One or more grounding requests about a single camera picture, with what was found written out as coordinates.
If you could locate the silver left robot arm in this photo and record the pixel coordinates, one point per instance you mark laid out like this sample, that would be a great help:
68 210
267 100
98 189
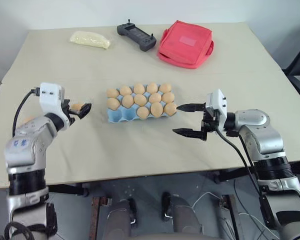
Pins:
27 141

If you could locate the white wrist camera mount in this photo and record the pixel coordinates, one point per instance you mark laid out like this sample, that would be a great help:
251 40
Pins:
217 101
49 96

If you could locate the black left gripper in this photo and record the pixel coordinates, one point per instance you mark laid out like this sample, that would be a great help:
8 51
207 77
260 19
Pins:
69 117

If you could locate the dark grey rounded leg cover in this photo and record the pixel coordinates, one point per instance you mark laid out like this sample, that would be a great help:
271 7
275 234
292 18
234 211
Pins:
183 217
121 220

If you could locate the rusty metal bar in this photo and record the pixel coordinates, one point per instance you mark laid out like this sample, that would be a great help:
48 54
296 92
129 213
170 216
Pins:
96 217
231 217

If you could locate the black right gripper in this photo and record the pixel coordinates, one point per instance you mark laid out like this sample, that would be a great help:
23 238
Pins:
210 123

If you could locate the red fabric bag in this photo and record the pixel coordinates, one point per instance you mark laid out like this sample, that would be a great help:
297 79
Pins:
185 45

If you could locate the black handheld remote controller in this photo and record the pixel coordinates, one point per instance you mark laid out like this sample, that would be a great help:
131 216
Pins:
136 35

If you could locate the clear bag of pale grains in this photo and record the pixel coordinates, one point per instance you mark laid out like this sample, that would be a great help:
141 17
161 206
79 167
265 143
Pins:
90 39

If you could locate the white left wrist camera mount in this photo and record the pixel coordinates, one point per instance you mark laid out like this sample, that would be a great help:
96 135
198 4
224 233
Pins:
49 96

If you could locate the light blue egg carton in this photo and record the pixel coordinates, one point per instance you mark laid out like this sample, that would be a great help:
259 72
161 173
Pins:
120 115

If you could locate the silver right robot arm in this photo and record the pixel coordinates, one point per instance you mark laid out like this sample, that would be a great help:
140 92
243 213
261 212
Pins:
256 122

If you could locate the brown egg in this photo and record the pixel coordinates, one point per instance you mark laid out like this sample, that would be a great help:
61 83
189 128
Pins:
140 99
113 92
168 97
156 109
143 112
113 103
170 109
76 107
155 98
125 90
127 100
165 87
139 88
152 87

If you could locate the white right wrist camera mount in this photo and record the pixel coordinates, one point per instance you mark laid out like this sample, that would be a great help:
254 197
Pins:
217 101

